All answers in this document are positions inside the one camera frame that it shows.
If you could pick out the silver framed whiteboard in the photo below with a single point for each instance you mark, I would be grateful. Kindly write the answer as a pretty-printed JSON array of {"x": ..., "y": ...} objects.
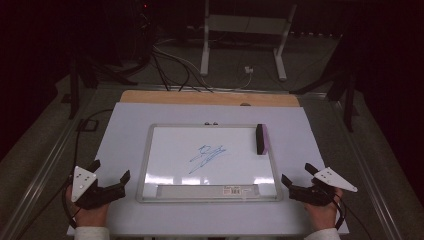
[{"x": 213, "y": 170}]

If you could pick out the white table cover sheet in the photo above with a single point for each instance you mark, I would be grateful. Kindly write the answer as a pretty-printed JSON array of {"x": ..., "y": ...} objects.
[{"x": 126, "y": 133}]

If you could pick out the person's left hand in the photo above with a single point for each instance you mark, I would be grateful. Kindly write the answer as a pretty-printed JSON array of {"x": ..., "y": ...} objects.
[{"x": 90, "y": 217}]

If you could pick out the black tripod stand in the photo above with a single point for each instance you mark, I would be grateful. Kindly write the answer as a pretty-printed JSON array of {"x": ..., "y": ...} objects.
[
  {"x": 348, "y": 96},
  {"x": 74, "y": 90}
]

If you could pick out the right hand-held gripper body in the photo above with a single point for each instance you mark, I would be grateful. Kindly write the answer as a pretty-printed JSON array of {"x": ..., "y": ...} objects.
[{"x": 331, "y": 179}]

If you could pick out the dark equipment with red light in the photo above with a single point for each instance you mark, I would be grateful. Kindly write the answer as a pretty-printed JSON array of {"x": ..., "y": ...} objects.
[{"x": 144, "y": 30}]

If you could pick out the purple and black whiteboard eraser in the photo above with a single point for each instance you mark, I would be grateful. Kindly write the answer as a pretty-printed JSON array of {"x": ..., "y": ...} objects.
[{"x": 262, "y": 139}]

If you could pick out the person's right hand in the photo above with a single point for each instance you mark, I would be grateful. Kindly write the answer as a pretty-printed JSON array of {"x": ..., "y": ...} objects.
[{"x": 323, "y": 216}]

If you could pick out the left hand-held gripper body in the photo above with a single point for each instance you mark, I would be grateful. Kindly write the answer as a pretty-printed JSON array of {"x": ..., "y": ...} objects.
[{"x": 81, "y": 181}]

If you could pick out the white metal stand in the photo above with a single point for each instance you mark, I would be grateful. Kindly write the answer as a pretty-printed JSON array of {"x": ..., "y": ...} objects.
[{"x": 205, "y": 50}]

